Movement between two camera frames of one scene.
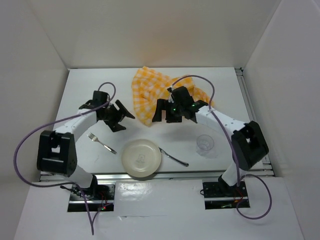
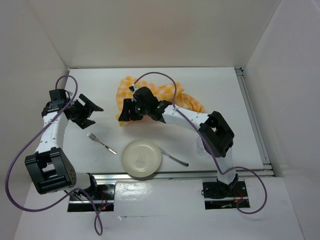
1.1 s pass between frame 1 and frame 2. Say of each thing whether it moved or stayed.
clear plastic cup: stayed
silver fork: stayed
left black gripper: moved
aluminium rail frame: stayed
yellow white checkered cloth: moved
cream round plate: stayed
